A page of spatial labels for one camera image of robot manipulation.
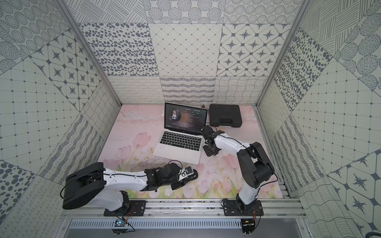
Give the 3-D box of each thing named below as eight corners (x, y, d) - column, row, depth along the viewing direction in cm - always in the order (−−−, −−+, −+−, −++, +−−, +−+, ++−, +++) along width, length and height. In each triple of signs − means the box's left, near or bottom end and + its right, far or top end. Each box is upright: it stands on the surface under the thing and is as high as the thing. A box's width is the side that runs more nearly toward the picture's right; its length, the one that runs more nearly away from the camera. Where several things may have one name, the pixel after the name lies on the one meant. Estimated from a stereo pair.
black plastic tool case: (210, 127, 107) (210, 123, 103) (208, 107, 120) (209, 103, 116) (241, 127, 107) (243, 123, 104) (237, 107, 120) (238, 103, 116)
